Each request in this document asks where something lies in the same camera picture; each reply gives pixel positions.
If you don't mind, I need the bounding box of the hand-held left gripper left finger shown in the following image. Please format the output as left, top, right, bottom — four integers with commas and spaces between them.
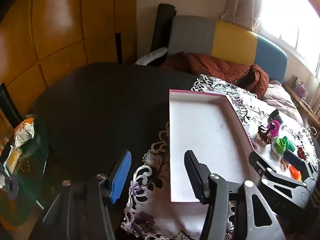
42, 150, 132, 240

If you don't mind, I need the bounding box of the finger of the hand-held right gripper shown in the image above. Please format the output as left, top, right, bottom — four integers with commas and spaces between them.
249, 151, 307, 188
284, 149, 320, 182

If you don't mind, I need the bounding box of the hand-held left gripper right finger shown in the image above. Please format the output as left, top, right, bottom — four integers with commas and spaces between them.
184, 150, 287, 240

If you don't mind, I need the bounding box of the orange plastic block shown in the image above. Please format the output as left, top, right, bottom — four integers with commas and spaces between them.
287, 164, 303, 182

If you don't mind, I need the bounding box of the red puzzle piece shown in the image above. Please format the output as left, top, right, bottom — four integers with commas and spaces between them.
296, 146, 308, 159

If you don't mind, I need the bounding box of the white box with pink rim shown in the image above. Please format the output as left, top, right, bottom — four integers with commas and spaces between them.
169, 89, 255, 203

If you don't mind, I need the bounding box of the light green plastic piece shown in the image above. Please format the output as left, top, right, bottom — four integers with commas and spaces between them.
272, 136, 288, 157

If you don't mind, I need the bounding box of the brown figurine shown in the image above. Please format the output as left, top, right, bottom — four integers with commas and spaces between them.
255, 125, 274, 147

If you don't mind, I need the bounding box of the white floral embroidered tablecloth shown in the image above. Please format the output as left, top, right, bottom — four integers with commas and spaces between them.
120, 74, 319, 240

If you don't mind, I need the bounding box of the wooden desk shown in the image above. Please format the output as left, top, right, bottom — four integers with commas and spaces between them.
284, 82, 320, 125

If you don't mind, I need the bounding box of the beige pillow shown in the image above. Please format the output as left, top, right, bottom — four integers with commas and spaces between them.
261, 80, 304, 125

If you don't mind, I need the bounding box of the purple storage box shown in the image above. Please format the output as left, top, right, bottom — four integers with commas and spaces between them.
294, 77, 308, 99

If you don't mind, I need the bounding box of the glass side table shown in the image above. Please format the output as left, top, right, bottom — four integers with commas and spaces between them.
0, 115, 50, 228

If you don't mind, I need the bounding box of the purple tape roll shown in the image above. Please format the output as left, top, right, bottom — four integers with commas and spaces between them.
5, 176, 19, 200

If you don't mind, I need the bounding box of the orange white snack bag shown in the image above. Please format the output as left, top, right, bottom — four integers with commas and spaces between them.
14, 117, 35, 149

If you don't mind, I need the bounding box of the yellow packet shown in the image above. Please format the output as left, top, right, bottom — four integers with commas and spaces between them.
6, 147, 23, 173

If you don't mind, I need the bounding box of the rust-brown blanket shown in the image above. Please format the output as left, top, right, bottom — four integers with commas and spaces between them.
160, 52, 270, 99

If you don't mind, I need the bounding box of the white cloth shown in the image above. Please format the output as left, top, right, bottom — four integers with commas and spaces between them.
135, 47, 167, 65

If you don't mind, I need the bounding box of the grey yellow blue headboard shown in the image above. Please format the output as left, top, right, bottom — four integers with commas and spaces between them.
167, 15, 288, 84

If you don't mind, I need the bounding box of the large bright window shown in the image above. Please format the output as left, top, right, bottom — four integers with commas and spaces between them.
255, 0, 320, 75

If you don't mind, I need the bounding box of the black rolled mat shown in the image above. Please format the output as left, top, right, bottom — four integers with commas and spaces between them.
151, 3, 177, 53

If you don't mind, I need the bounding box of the wooden wardrobe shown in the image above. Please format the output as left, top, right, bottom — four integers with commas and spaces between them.
0, 0, 138, 120

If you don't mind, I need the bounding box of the beige curtain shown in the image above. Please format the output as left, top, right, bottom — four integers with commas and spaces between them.
220, 0, 265, 30

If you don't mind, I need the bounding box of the magenta plastic ring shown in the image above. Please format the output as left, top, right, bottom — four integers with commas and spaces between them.
266, 120, 280, 137

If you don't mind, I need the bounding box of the black frame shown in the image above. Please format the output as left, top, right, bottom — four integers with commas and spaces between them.
0, 82, 24, 122

